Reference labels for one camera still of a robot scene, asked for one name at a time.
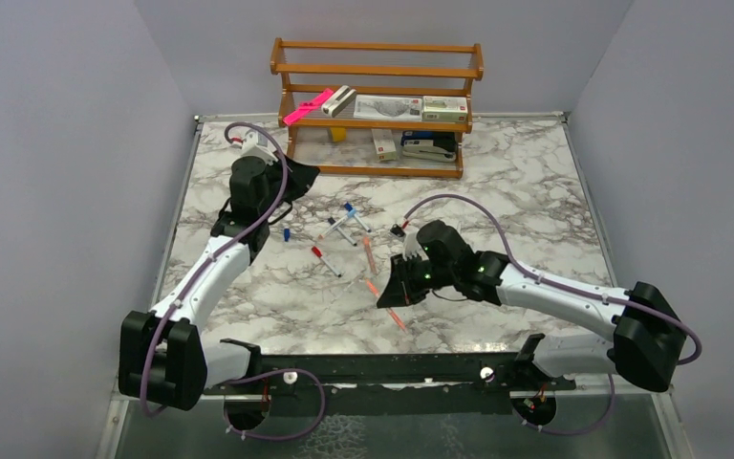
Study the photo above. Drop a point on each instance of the small white red box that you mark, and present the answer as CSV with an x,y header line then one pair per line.
x,y
385,145

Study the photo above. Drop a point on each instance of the green white staples box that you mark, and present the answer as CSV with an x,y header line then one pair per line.
x,y
444,109

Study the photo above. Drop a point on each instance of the white patterned flat packet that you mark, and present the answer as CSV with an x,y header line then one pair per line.
x,y
388,108

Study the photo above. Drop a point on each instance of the yellow small object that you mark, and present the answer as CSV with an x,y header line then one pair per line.
x,y
338,134

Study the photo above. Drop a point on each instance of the red cap marker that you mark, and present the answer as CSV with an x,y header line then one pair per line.
x,y
329,265

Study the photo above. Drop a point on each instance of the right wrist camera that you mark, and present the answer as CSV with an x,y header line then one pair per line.
x,y
408,236

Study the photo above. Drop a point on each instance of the dark blue cap marker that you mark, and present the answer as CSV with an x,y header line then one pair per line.
x,y
357,216

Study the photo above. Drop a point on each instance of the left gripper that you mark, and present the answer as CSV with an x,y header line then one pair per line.
x,y
300,177

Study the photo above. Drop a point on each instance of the white grey eraser box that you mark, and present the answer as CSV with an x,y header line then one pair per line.
x,y
338,101

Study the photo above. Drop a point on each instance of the peach orange highlighter pen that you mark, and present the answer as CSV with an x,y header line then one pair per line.
x,y
366,243

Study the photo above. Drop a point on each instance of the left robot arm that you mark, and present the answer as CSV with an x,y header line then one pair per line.
x,y
161,356

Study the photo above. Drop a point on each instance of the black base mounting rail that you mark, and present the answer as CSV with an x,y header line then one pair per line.
x,y
503,369

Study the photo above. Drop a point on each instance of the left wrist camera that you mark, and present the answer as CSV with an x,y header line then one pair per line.
x,y
255,145

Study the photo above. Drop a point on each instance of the black cap marker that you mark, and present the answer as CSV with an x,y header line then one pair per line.
x,y
336,226

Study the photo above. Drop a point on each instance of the blue grey stapler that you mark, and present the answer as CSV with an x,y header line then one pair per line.
x,y
438,146

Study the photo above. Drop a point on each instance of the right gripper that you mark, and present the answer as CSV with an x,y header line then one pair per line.
x,y
399,290

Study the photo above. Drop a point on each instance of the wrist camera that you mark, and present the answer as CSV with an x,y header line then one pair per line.
x,y
408,236
255,145

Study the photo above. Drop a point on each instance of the wooden three-tier shelf rack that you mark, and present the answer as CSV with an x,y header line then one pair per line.
x,y
306,68

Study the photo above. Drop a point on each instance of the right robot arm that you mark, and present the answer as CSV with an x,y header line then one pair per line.
x,y
634,333

